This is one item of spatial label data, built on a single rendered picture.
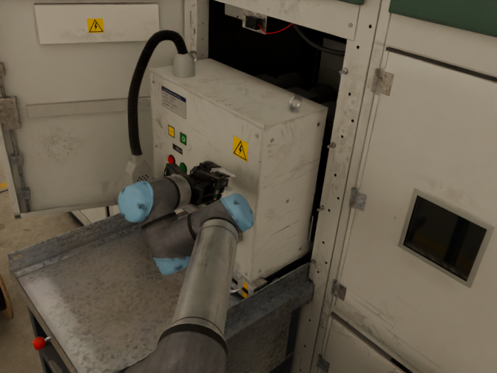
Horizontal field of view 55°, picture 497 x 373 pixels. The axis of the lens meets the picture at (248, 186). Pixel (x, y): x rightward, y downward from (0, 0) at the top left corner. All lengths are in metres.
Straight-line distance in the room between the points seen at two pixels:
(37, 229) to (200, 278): 2.56
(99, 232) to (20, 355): 1.02
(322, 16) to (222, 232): 0.60
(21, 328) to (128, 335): 1.35
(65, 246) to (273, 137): 0.79
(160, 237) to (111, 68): 0.81
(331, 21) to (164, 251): 0.64
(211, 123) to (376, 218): 0.48
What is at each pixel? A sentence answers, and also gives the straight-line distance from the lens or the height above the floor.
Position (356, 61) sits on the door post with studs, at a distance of 1.15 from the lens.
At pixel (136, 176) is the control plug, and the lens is 1.49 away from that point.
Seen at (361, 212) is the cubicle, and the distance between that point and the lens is 1.22.
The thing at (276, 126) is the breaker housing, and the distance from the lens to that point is 1.12.
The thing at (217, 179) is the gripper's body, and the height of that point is 1.29.
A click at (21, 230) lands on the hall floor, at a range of 3.27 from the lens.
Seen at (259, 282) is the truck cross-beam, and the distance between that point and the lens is 1.35.
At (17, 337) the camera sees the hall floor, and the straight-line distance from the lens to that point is 2.60.
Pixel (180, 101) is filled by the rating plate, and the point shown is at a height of 1.34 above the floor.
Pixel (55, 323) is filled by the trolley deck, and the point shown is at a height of 0.85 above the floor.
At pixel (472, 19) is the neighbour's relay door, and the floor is 1.67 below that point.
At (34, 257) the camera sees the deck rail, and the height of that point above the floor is 0.87.
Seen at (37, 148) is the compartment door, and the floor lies 1.09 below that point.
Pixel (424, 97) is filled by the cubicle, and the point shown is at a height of 1.51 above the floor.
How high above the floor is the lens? 1.83
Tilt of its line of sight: 31 degrees down
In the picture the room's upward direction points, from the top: 4 degrees clockwise
